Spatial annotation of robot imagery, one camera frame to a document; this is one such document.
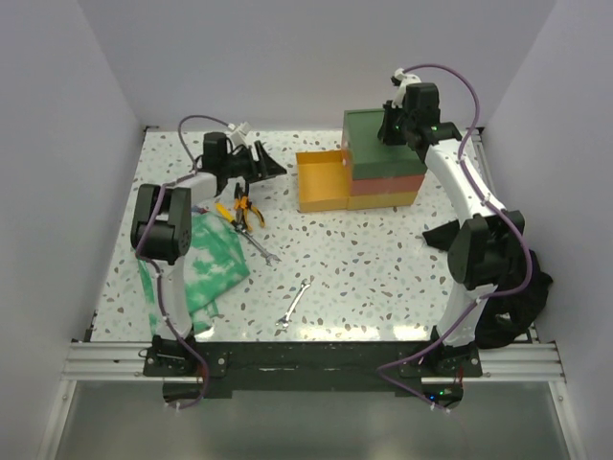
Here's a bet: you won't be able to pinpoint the black cloth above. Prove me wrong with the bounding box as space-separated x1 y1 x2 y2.
422 220 554 349

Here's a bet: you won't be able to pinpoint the orange drawer box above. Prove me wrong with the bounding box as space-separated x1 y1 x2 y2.
342 158 427 196

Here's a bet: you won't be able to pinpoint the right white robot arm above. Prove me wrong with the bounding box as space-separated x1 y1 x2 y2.
377 75 530 377

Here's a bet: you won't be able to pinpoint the silver wrench near cloth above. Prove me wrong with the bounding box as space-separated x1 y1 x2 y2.
235 224 281 265

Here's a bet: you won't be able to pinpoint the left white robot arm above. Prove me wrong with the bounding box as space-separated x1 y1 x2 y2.
130 123 286 340

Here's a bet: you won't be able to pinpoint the silver wrench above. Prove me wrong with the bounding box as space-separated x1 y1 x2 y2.
235 224 281 265
275 279 311 329

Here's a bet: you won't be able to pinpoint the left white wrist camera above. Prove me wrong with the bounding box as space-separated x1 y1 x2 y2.
227 122 252 147

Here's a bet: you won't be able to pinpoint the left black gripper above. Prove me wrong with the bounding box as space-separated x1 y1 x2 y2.
221 141 286 184

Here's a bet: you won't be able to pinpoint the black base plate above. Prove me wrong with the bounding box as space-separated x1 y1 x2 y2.
139 337 483 403

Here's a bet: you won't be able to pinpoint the silver wrench front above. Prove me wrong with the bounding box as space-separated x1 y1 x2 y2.
275 279 311 329

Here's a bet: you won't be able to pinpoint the yellow handled screwdriver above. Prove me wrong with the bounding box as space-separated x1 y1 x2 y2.
216 203 236 225

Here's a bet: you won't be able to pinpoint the green white cloth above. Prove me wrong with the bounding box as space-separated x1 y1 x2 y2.
138 213 250 339

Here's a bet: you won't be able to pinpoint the orange black pliers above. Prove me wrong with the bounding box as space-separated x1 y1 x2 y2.
234 182 265 232

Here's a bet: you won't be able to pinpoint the aluminium rail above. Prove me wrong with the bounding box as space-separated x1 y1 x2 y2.
61 342 566 382

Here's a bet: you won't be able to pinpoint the yellow drawer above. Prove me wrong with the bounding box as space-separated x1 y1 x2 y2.
296 150 420 213

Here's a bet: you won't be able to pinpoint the green drawer box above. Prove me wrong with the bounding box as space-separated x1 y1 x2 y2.
341 108 427 180

